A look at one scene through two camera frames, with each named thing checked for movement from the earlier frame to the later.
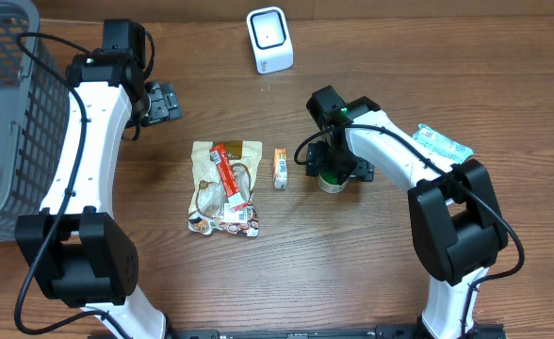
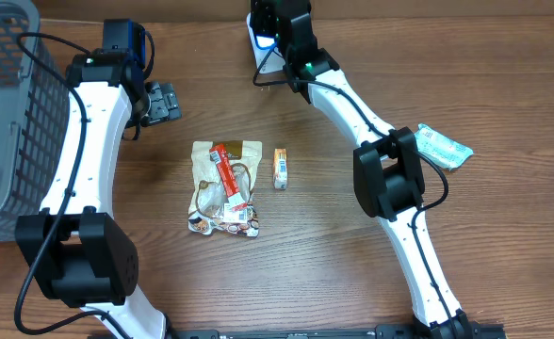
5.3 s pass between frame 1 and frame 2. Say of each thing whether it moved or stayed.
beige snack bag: stayed
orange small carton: stayed
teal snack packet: stayed
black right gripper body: moved
